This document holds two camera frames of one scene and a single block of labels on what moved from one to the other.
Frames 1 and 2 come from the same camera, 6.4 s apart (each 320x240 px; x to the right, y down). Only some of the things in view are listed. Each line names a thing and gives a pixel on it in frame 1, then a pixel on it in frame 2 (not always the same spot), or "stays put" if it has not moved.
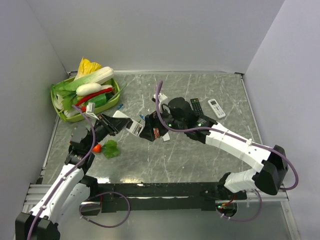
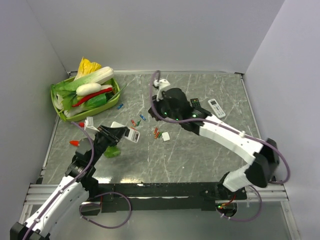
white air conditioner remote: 217,109 stays put
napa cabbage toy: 92,72 stays put
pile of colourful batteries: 156,133 stays put
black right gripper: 152,120 → 156,105
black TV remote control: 197,107 stays put
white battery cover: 166,137 stays put
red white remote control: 133,127 → 133,135
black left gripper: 112,125 → 113,135
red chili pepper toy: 104,91 stays put
